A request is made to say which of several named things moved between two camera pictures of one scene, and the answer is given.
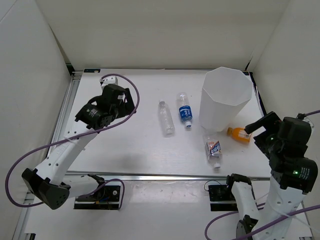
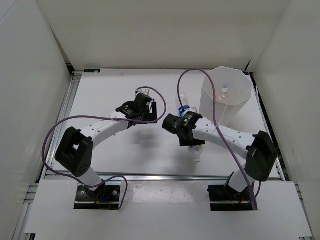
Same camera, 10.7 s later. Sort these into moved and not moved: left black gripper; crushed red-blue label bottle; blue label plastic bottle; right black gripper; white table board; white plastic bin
Moved: left black gripper; right black gripper; crushed red-blue label bottle
Not moved: white table board; blue label plastic bottle; white plastic bin
